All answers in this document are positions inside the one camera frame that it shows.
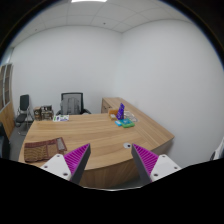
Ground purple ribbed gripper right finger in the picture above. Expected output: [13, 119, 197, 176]
[130, 143, 182, 185]

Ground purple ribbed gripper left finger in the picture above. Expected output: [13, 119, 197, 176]
[40, 143, 92, 185]

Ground brown patterned towel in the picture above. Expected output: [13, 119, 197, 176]
[24, 137, 67, 162]

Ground small round white object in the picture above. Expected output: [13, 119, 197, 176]
[123, 143, 131, 149]

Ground wooden L-shaped desk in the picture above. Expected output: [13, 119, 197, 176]
[24, 97, 174, 188]

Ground green flat box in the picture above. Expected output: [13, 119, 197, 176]
[121, 119, 134, 128]

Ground blue flat box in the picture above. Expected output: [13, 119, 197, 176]
[115, 121, 122, 127]

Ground clear plastic container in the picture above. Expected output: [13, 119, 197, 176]
[124, 111, 138, 122]

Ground orange box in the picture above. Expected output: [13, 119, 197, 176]
[108, 109, 118, 116]

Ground grey mesh office chair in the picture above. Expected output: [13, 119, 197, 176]
[57, 92, 90, 115]

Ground brown cardboard boxes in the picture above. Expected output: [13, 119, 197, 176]
[33, 105, 54, 121]

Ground black visitor chair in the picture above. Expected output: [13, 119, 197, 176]
[15, 94, 34, 136]

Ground ceiling light panel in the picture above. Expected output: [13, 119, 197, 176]
[71, 0, 108, 4]

